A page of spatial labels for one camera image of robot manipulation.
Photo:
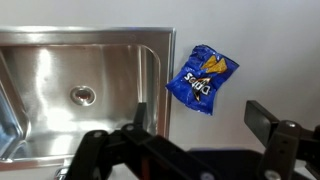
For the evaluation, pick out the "round metal sink drain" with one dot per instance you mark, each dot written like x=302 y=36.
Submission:
x=82 y=95

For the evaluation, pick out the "stainless steel sink basin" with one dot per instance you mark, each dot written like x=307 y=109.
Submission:
x=110 y=66

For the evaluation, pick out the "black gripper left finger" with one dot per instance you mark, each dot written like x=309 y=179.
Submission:
x=146 y=150

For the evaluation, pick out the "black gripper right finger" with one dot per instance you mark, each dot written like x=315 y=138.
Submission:
x=283 y=146

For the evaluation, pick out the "blue Doritos chip packet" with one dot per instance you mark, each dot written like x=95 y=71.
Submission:
x=200 y=83

